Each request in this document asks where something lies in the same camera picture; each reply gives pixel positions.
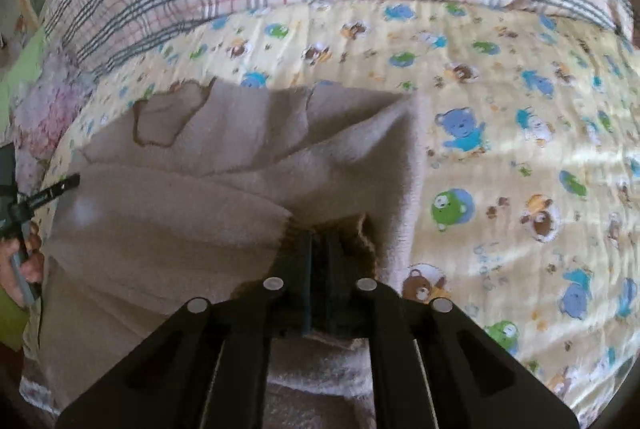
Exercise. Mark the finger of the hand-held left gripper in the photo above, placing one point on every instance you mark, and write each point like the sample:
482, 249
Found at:
52, 191

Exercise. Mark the person's left hand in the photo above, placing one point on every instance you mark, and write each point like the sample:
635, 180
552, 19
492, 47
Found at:
31, 266

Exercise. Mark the light green blanket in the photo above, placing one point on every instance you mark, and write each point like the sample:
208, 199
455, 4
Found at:
20, 74

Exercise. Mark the floral pink blanket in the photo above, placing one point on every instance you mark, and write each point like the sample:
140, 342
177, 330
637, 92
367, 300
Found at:
50, 119

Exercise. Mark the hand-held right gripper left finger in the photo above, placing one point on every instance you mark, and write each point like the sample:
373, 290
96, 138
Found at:
299, 269

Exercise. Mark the yellow bear print bed sheet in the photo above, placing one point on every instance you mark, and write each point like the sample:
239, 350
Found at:
500, 209

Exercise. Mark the person's left forearm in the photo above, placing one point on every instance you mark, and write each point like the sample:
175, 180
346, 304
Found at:
12, 324

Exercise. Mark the beige fleece baby garment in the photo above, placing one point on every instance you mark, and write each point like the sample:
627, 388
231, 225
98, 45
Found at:
200, 209

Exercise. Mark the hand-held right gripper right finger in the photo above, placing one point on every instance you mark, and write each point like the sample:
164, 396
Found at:
326, 269

